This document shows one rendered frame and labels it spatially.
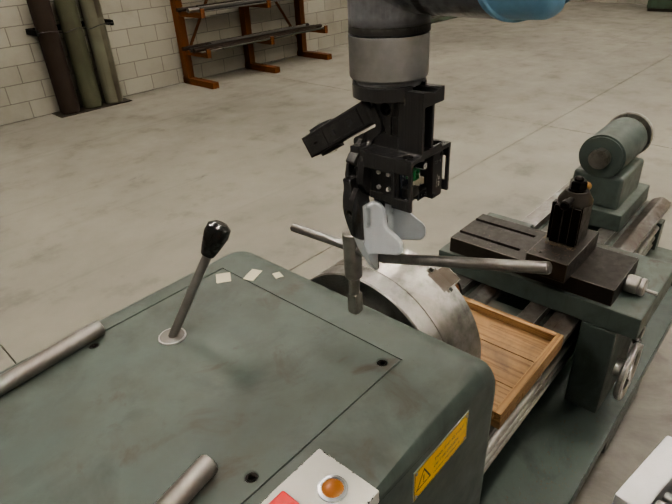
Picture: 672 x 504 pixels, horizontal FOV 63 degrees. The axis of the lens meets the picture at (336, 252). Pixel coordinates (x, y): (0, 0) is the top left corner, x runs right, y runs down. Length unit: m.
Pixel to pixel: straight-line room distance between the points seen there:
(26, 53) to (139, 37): 1.41
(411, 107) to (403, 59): 0.04
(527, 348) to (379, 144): 0.84
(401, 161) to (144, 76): 7.60
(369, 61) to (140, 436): 0.44
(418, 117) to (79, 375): 0.50
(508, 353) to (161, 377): 0.81
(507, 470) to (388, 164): 1.10
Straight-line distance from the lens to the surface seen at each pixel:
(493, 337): 1.32
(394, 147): 0.54
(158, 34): 8.13
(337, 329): 0.72
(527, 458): 1.54
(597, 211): 1.89
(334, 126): 0.58
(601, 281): 1.42
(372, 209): 0.58
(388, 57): 0.51
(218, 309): 0.78
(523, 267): 0.53
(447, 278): 0.93
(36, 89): 7.51
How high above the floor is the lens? 1.70
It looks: 30 degrees down
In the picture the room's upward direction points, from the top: 3 degrees counter-clockwise
